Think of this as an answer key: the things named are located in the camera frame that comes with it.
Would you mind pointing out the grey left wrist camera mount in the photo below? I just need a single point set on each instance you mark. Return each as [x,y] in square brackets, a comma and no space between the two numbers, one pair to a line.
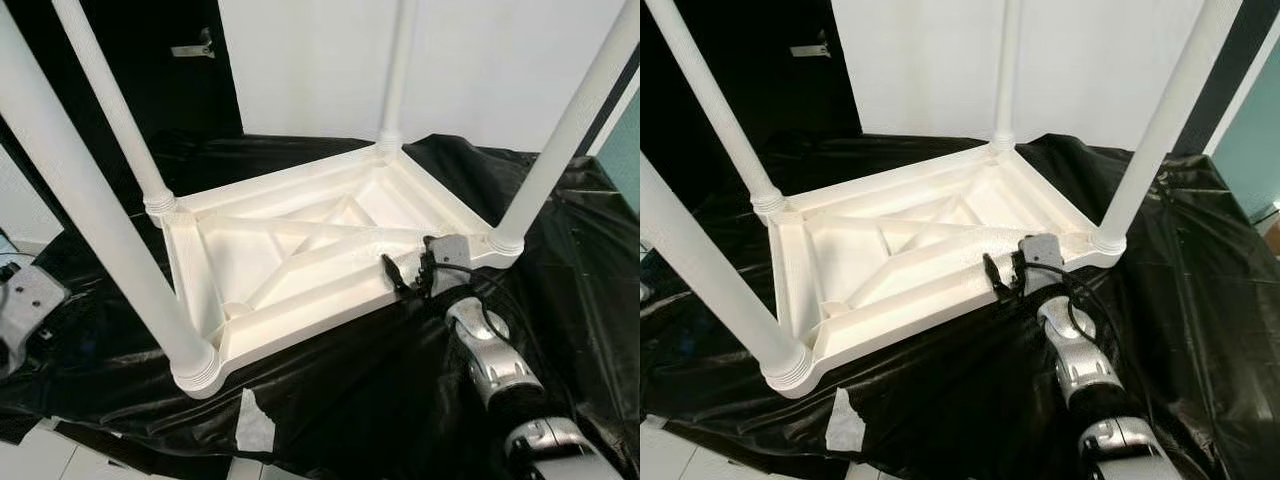
[35,295]

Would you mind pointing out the brown wooden furniture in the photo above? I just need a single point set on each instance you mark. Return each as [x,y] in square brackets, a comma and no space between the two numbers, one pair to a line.
[1273,225]

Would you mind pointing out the black door frame post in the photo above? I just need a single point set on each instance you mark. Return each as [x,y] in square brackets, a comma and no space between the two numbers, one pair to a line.
[612,115]
[1238,70]

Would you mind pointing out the black plastic table cover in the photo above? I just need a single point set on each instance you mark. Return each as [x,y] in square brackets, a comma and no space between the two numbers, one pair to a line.
[400,380]
[1000,380]

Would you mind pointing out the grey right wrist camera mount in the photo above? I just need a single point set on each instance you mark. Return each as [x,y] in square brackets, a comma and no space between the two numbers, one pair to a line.
[1042,252]
[450,255]

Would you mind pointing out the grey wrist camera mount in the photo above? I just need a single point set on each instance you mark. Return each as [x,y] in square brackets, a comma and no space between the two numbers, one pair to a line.
[1042,252]
[35,295]
[450,255]

